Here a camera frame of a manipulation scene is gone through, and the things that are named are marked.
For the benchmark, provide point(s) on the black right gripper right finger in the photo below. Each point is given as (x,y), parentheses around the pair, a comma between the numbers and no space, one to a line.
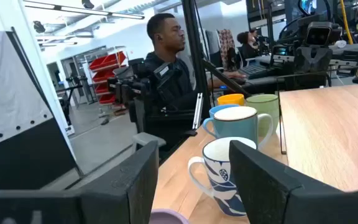
(266,193)

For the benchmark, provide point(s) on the silver metal bar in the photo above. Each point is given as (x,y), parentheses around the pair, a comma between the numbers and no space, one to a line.
(198,110)

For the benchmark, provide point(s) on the light blue faceted mug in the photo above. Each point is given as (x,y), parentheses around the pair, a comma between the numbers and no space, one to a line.
(216,110)

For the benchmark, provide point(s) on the yellow mug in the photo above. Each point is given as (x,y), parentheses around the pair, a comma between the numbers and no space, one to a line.
(230,100)

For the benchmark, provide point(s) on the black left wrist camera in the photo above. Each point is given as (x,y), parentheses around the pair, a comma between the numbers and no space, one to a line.
(318,35)

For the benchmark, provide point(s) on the light green mug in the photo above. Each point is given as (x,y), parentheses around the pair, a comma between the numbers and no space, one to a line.
(267,107)

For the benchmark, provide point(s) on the person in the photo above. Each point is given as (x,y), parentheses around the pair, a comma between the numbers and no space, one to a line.
(245,39)
(166,34)

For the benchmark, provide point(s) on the grey office chair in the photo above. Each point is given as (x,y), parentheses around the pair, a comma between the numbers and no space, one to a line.
(212,43)

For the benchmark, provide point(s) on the white fabric backdrop panel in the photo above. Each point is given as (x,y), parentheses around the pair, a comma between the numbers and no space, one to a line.
(11,93)

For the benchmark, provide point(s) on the patterned cloth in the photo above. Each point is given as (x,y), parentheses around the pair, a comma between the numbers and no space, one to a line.
(226,46)

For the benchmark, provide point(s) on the teal mug white interior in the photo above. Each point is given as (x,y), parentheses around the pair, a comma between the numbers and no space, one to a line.
(235,129)

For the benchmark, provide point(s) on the red bin rack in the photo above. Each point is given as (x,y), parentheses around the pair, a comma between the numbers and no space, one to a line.
(107,60)

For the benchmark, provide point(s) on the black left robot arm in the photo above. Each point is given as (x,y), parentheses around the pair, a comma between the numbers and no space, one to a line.
(309,81)

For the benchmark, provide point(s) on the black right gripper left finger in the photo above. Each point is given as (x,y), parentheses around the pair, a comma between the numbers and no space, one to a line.
(120,199)

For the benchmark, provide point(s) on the white blue leaf-pattern mug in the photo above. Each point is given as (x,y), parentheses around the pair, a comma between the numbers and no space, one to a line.
(219,186)

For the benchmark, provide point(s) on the grey plastic box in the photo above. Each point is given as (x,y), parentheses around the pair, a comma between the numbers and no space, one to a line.
(148,139)

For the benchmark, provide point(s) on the black keyboard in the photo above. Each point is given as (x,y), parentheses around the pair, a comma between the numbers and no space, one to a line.
(253,70)

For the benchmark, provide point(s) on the black aluminium rig frame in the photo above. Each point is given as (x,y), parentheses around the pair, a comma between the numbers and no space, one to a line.
(194,46)

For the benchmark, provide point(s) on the long ceiling light bar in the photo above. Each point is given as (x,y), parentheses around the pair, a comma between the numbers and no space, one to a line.
(73,9)

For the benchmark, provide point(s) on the wooden shelf riser black legs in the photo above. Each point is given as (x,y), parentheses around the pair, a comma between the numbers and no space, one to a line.
(331,133)

